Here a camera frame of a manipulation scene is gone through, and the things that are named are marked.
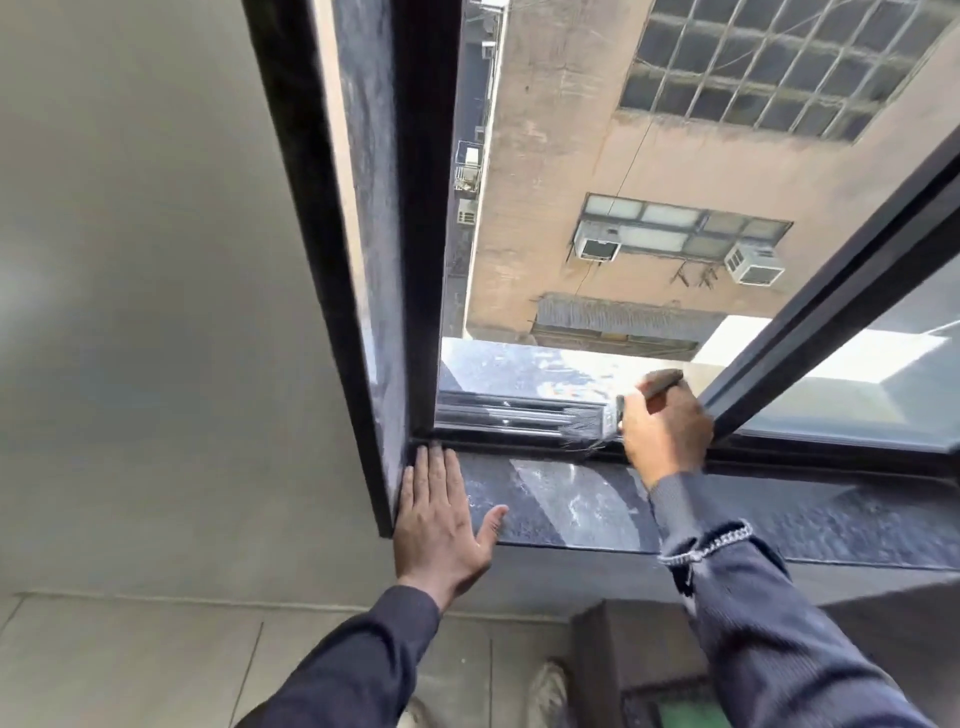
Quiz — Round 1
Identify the person's left hand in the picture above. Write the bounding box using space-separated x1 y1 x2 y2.
392 443 510 601

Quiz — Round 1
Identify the person's right hand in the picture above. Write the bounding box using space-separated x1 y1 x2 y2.
618 378 715 489

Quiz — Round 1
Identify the black paint brush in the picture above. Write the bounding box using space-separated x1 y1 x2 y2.
560 367 688 454

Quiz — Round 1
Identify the green microfibre cloth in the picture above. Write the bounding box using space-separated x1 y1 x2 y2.
652 693 733 728

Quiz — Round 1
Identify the person's right forearm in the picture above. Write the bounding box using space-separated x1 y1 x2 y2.
648 472 939 728

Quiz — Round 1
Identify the person's left forearm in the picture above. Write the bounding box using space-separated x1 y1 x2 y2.
236 584 442 728

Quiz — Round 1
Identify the person's right shoe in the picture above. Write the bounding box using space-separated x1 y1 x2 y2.
524 658 575 728

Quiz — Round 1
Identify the grey corrugated awning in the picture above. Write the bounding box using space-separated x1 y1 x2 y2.
532 293 725 361

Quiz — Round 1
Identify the white outer ledge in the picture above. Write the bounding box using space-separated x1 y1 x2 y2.
438 314 774 421

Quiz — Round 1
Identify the white window air conditioner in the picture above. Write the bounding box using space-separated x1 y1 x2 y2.
723 243 787 286
573 221 622 264

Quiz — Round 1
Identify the brown low cabinet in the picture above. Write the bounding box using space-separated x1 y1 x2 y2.
569 584 960 728

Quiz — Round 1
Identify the glass sliding window sash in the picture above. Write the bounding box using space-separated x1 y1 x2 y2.
701 127 960 455

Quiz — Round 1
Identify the frosted pane window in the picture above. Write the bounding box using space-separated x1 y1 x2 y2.
581 193 794 260

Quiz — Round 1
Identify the black plastic tray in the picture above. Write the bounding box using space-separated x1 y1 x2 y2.
618 674 736 728

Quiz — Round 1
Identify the beige building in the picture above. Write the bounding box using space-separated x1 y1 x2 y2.
464 0 960 361

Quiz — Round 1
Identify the caged outdoor air conditioner unit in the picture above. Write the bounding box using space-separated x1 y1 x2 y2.
453 142 485 196

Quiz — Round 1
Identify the dark granite window jamb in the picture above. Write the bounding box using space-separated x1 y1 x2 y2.
239 0 414 538

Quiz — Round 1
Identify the large gridded window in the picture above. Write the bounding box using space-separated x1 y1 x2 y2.
618 0 960 144

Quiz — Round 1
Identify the silver chain bracelet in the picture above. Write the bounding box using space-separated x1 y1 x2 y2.
658 522 754 568

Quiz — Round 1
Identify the black window frame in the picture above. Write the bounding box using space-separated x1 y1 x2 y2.
389 0 960 481

